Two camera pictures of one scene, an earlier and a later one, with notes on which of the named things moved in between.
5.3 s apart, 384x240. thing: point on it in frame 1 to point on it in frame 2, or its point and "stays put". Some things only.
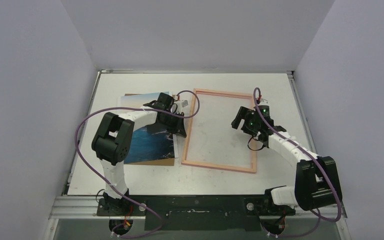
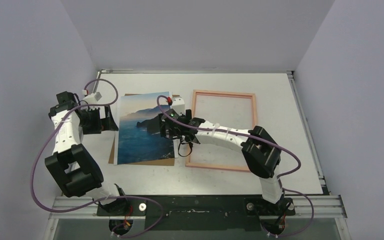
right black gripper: [244, 120] to [167, 126]
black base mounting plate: [195, 212] stays put
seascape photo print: [152, 142] stays put
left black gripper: [179, 128] to [97, 128]
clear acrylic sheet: [213, 141] stays put
